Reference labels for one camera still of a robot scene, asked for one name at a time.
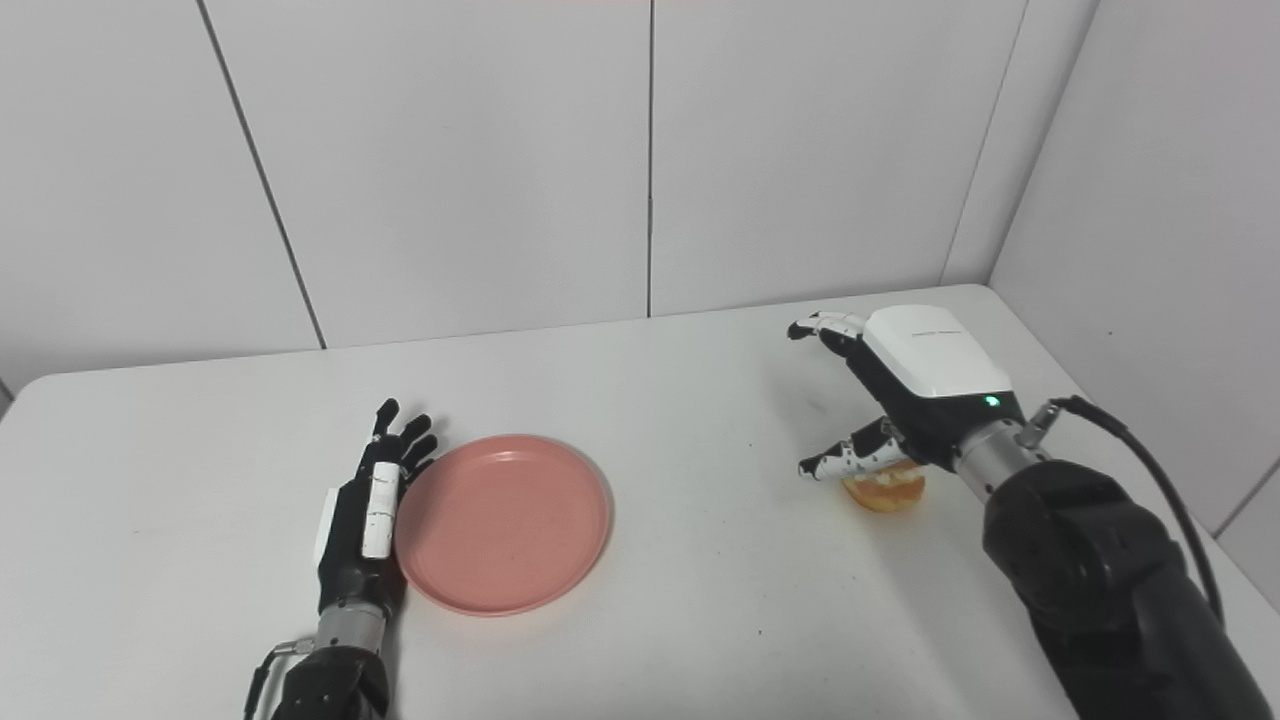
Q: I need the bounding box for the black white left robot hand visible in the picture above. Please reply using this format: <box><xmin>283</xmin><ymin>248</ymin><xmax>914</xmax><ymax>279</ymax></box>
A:
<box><xmin>314</xmin><ymin>399</ymin><xmax>439</xmax><ymax>613</ymax></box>

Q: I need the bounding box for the pink round plate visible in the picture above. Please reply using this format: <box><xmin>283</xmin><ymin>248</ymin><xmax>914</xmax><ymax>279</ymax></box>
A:
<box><xmin>394</xmin><ymin>434</ymin><xmax>613</xmax><ymax>617</ymax></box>

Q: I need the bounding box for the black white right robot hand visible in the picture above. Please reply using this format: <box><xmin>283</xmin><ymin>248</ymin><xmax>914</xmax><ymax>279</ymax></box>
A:
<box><xmin>787</xmin><ymin>305</ymin><xmax>1026</xmax><ymax>483</ymax></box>

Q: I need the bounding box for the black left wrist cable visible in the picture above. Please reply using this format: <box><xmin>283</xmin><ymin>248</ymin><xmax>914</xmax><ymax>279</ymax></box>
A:
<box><xmin>243</xmin><ymin>640</ymin><xmax>316</xmax><ymax>720</ymax></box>

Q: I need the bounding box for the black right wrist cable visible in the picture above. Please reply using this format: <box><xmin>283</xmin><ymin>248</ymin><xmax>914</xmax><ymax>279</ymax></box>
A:
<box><xmin>1020</xmin><ymin>396</ymin><xmax>1226</xmax><ymax>626</ymax></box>

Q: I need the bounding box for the cream puff pastry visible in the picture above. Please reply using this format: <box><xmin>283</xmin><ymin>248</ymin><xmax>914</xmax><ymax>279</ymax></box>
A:
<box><xmin>843</xmin><ymin>460</ymin><xmax>927</xmax><ymax>513</ymax></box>

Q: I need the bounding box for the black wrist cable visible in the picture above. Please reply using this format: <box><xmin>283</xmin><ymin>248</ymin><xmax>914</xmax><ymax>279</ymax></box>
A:
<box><xmin>243</xmin><ymin>640</ymin><xmax>316</xmax><ymax>720</ymax></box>
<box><xmin>1020</xmin><ymin>396</ymin><xmax>1226</xmax><ymax>626</ymax></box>

